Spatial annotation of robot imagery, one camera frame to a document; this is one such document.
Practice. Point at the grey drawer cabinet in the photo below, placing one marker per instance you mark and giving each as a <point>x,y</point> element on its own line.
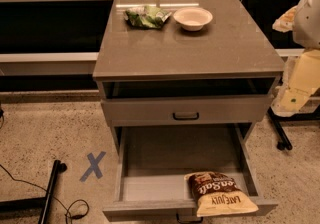
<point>228,57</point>

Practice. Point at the black stand leg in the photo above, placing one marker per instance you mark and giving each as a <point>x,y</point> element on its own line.
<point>277,121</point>
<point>38,204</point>

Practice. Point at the white paper bowl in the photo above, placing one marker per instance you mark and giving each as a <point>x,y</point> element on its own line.
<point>192,18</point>

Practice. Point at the cloth-covered gripper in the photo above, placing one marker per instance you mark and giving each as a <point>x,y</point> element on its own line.
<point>308,23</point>

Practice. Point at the open middle drawer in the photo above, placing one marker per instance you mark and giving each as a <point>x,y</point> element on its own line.
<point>154,160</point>

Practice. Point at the black drawer handle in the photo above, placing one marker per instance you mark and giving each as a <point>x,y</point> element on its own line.
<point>188,219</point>
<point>185,116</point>

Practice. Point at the black stand leg right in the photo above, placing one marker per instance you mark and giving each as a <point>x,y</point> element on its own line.
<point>277,121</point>

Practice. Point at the black stand leg left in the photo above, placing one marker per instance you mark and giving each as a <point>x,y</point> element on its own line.
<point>38,204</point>

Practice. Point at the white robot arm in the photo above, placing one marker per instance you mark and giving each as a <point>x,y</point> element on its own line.
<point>304,21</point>

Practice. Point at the brown chip bag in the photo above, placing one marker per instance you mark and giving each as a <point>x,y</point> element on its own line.
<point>217,194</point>

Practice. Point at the closed top drawer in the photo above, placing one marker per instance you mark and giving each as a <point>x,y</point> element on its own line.
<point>158,111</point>

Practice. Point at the blue tape X mark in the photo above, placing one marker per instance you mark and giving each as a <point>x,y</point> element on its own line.
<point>93,166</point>

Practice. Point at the black middle drawer handle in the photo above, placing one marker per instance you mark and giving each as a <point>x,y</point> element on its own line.
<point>188,219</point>

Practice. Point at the black top drawer handle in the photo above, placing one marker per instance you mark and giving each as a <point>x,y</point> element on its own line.
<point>185,116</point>

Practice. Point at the green chip bag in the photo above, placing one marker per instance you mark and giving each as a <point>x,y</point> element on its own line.
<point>146,16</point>

